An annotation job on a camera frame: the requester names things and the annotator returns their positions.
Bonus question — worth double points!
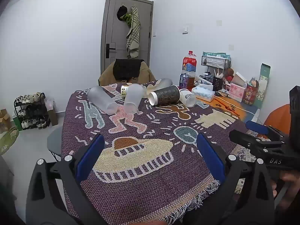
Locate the black wire basket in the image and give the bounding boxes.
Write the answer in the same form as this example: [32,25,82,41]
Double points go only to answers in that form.
[201,55,231,69]

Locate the teal packet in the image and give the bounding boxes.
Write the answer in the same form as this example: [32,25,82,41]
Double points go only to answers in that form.
[202,51,232,59]

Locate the round green mat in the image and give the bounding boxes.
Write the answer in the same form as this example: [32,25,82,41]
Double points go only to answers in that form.
[0,126,20,155]

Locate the pink patterned box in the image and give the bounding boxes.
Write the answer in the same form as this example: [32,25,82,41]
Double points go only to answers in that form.
[228,82,247,103]

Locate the black hat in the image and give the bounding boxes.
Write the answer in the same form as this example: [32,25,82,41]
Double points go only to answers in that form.
[117,5,128,21]

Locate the orange desk mat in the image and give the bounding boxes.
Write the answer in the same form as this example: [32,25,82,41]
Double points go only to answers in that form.
[196,93,258,123]

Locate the person's right hand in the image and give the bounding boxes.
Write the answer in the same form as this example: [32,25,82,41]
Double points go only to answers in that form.
[273,171,300,207]

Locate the small white cup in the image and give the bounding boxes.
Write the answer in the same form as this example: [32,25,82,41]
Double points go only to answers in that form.
[179,88,197,108]

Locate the cardboard box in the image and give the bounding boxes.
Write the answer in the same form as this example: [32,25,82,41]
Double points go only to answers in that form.
[0,109,12,134]

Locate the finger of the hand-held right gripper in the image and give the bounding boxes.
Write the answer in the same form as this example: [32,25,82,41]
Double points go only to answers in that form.
[245,121,285,139]
[229,129,287,155]

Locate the black shoe rack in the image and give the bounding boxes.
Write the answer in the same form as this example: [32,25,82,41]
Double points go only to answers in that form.
[13,92,51,131]

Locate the white cable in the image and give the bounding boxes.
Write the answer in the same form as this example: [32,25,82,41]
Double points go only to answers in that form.
[214,91,256,114]

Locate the rows of shoes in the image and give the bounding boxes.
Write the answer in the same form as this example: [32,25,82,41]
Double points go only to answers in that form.
[14,92,48,130]

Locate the green bag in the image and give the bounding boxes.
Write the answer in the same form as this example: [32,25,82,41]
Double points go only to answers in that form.
[13,117,23,132]

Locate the grey round stool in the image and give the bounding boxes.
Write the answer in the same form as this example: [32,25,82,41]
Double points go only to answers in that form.
[47,125,65,163]

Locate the red gift box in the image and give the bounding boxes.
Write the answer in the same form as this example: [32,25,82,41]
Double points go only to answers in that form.
[242,77,259,106]

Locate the purple drink can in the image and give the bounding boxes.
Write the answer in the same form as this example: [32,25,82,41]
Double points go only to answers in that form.
[179,73,189,89]

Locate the black door handle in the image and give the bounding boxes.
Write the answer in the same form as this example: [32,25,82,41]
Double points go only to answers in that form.
[105,43,117,59]

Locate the black cloth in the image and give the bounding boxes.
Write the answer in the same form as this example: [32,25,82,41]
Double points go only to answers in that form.
[113,58,145,80]

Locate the green hanging cloth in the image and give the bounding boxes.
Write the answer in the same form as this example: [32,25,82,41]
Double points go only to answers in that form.
[122,12,133,27]

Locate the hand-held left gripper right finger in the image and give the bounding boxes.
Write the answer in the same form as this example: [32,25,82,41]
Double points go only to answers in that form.
[196,132,276,225]

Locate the dark patterned paper cup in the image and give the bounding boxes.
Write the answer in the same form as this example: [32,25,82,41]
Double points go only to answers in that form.
[148,85,180,106]

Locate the orange chair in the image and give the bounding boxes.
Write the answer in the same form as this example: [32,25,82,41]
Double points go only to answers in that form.
[264,103,291,139]

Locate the plaid scarf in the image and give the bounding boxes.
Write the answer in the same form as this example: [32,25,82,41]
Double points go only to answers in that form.
[126,6,141,59]

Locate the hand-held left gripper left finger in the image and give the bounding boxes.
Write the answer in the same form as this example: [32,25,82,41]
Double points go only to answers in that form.
[26,133,106,225]

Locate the pink paper bag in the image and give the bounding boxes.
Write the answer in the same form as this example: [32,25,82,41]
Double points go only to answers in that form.
[44,98,59,126]

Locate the brown plush toy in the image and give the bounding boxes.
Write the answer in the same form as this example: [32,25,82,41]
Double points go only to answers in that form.
[224,68,235,83]

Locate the red label drink bottle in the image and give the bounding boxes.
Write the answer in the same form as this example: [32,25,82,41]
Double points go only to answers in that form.
[182,51,197,75]

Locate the wide frosted plastic cup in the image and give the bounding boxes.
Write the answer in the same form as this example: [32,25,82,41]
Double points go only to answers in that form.
[87,86,119,115]

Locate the black utensil holder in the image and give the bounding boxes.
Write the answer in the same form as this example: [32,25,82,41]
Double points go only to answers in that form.
[212,76,223,92]

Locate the tall green box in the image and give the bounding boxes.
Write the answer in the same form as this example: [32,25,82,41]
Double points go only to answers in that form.
[254,63,271,109]

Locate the blue tissue box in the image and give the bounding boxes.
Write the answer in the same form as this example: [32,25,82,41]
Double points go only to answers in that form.
[191,85,215,103]

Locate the grey door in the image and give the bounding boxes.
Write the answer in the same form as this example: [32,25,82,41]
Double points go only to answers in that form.
[100,0,154,77]

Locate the tall frosted plastic cup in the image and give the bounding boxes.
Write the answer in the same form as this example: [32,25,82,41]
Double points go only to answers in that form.
[123,84,144,114]

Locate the purple printed blanket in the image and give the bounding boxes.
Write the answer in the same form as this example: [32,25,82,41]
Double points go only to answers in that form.
[61,80,249,225]

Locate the brown tea bottle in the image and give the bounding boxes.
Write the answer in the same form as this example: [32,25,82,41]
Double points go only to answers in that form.
[187,71,196,89]

